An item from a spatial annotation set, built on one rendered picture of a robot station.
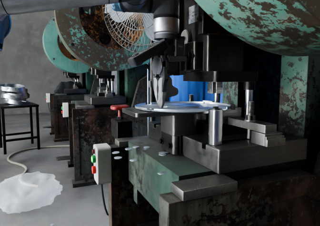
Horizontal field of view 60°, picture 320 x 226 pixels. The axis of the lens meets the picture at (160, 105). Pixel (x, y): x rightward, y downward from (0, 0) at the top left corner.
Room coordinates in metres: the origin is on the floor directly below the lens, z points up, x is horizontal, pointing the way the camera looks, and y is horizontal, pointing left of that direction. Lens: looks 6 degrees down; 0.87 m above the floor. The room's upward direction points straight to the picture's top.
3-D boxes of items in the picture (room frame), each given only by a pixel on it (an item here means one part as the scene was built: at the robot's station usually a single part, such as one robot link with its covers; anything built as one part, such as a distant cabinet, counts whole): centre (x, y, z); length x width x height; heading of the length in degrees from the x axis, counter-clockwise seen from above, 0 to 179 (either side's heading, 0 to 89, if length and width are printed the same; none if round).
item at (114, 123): (1.09, 0.15, 0.62); 0.10 x 0.06 x 0.20; 24
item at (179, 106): (0.85, -0.07, 0.79); 0.29 x 0.29 x 0.01
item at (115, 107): (1.11, 0.16, 0.72); 0.07 x 0.06 x 0.08; 114
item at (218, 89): (0.90, -0.17, 0.84); 0.05 x 0.03 x 0.04; 24
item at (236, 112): (0.90, -0.18, 0.76); 0.15 x 0.09 x 0.05; 24
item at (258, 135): (0.75, -0.25, 0.76); 0.17 x 0.06 x 0.10; 24
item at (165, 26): (0.83, -0.02, 1.02); 0.08 x 0.08 x 0.05
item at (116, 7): (0.79, 0.08, 1.09); 0.11 x 0.11 x 0.08; 12
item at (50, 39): (4.22, 0.97, 0.87); 1.53 x 0.99 x 1.74; 117
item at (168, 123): (0.83, -0.02, 0.72); 0.25 x 0.14 x 0.14; 114
